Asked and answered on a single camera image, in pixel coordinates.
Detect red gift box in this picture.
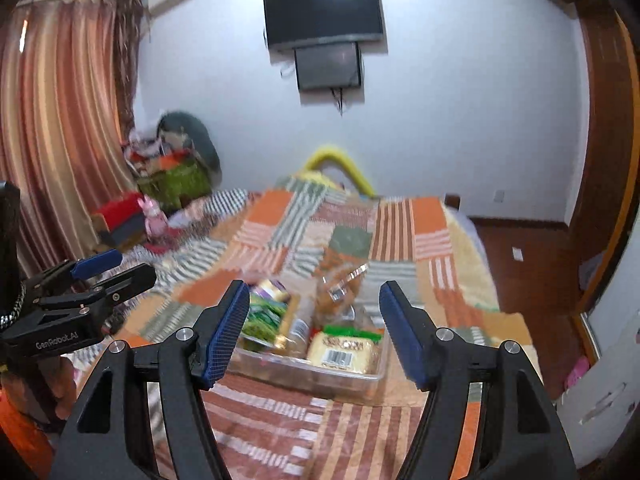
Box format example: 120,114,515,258
91,191,143,232

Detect pink plush toy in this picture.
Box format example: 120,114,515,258
138,195,168,240

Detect striped orange curtain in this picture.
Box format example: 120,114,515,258
1,0,134,275

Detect grey plush toy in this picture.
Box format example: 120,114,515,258
158,110,222,188

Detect patchwork bed quilt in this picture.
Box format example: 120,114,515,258
64,173,544,480

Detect wall mounted black television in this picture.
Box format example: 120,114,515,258
264,0,384,50

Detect person's left hand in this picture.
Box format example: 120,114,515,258
1,356,76,422

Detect beige barcode cracker pack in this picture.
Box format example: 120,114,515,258
306,326,383,375

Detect small black wall monitor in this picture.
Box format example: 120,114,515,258
294,42,362,92

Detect green peas packet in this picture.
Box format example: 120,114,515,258
241,278,291,351

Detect dark brown curtain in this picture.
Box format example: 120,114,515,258
113,0,145,140

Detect clear bag orange pastries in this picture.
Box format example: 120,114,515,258
314,263,369,327

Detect yellow curved tube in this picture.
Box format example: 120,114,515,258
303,145,376,198

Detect purple wafer pack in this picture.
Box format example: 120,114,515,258
274,295,316,359

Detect clear plastic storage bin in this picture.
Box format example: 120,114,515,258
226,263,394,403

